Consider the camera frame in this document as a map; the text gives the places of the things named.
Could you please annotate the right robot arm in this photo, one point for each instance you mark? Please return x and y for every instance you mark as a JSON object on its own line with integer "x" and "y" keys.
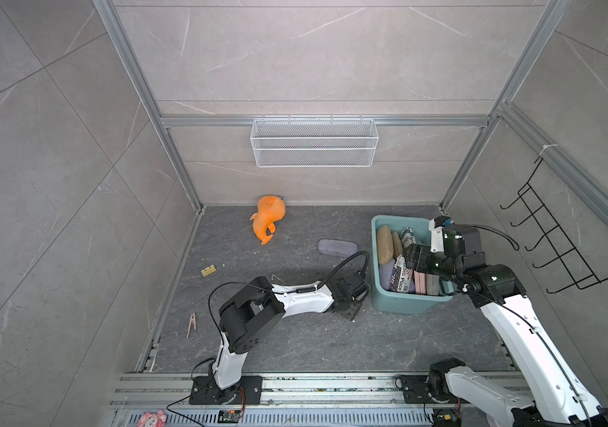
{"x": 558, "y": 397}

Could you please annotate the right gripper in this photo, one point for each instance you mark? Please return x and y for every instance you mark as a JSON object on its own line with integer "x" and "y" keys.
{"x": 419, "y": 253}

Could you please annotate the black wire hook rack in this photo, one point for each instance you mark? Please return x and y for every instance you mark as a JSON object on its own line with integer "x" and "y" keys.
{"x": 553, "y": 235}

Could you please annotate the purple fabric case top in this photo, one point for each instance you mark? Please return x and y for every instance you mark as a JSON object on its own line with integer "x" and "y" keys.
{"x": 337, "y": 248}

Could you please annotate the newspaper print case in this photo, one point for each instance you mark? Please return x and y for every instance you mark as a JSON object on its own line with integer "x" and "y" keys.
{"x": 407, "y": 237}

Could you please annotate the pink toy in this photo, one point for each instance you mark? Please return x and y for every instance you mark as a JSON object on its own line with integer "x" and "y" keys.
{"x": 156, "y": 419}

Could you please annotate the tan fabric case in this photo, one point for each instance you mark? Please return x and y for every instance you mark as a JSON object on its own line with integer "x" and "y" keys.
{"x": 397, "y": 246}
{"x": 384, "y": 245}

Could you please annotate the teal plastic storage box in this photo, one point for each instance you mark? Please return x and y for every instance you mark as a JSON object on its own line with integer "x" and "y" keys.
{"x": 392, "y": 302}

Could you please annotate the orange plush whale toy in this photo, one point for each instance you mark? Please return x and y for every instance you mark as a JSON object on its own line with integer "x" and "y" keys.
{"x": 270, "y": 209}

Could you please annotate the purple fabric case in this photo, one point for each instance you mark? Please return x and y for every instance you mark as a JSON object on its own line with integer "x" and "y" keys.
{"x": 386, "y": 274}
{"x": 337, "y": 248}

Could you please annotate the wooden clothes peg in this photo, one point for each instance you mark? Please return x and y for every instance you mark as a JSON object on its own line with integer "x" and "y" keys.
{"x": 192, "y": 324}

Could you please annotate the metal base rail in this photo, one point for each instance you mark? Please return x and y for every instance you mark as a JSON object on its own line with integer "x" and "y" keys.
{"x": 285, "y": 399}

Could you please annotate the white wire mesh basket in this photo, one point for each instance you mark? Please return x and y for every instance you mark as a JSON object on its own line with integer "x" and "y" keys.
{"x": 290, "y": 143}

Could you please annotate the grey fabric glasses case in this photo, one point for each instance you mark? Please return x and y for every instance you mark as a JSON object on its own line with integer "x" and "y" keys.
{"x": 432, "y": 285}

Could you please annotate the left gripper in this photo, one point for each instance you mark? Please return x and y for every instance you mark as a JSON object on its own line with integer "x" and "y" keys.
{"x": 353, "y": 313}

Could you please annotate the gold binder clip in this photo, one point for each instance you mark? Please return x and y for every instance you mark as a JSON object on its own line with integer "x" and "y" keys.
{"x": 208, "y": 271}

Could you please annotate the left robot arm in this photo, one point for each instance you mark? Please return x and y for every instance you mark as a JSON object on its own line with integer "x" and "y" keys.
{"x": 253, "y": 312}

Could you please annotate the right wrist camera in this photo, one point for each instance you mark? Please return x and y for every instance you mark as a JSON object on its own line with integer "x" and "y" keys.
{"x": 436, "y": 227}

